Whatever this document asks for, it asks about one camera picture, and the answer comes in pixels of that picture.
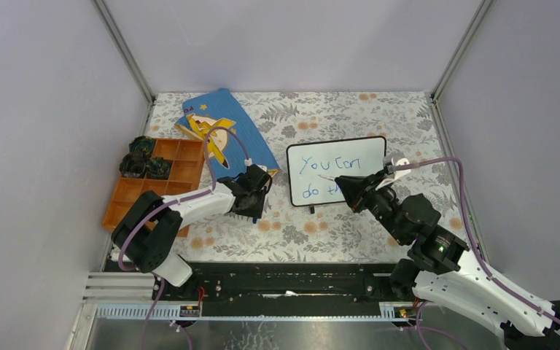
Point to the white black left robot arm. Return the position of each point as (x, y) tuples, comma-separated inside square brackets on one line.
[(146, 234)]

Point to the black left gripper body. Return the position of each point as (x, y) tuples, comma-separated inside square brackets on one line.
[(254, 209)]

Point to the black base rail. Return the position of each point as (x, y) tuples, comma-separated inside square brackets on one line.
[(226, 282)]

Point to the aluminium frame post right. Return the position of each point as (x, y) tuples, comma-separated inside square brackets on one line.
[(466, 39)]

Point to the blue Pikachu cloth bag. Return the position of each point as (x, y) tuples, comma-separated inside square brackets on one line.
[(239, 138)]

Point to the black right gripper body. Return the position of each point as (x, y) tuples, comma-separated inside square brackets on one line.
[(380, 202)]

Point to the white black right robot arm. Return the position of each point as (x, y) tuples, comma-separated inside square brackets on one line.
[(441, 268)]

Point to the orange wooden compartment tray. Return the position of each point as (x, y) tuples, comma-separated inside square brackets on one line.
[(187, 165)]

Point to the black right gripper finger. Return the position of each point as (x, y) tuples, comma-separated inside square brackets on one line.
[(354, 189), (376, 180)]

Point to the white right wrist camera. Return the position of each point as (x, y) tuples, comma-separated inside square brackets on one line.
[(395, 167)]

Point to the aluminium frame post left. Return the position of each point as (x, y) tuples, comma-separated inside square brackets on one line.
[(124, 50)]

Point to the white whiteboard black frame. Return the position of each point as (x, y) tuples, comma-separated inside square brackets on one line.
[(349, 157)]

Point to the aluminium frame post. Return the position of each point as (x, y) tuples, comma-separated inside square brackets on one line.
[(124, 50), (466, 39)]

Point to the dark patterned cloth roll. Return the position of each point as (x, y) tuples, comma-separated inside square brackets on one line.
[(158, 168), (133, 165), (142, 144)]

